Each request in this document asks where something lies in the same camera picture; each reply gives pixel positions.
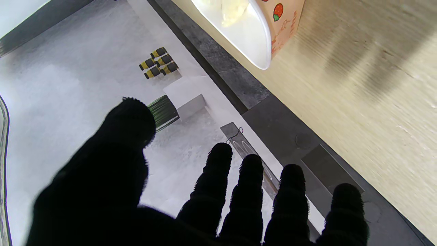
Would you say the pale dumpling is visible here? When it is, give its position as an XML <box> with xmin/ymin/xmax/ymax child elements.
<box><xmin>220</xmin><ymin>0</ymin><xmax>250</xmax><ymax>27</ymax></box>

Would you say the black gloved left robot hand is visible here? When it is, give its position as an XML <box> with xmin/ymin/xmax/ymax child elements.
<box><xmin>26</xmin><ymin>97</ymin><xmax>370</xmax><ymax>246</ymax></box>

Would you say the white food container orange print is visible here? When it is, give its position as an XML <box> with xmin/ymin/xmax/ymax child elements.
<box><xmin>191</xmin><ymin>0</ymin><xmax>305</xmax><ymax>70</ymax></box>

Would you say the green grass plant white pot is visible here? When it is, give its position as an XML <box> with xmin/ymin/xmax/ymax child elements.
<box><xmin>147</xmin><ymin>76</ymin><xmax>207</xmax><ymax>132</ymax></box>

